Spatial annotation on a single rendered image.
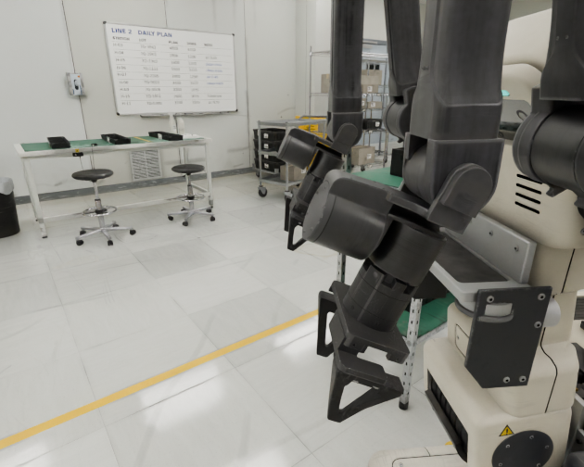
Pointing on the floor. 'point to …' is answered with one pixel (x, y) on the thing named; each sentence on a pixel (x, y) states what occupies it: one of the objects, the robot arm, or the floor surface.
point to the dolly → (268, 148)
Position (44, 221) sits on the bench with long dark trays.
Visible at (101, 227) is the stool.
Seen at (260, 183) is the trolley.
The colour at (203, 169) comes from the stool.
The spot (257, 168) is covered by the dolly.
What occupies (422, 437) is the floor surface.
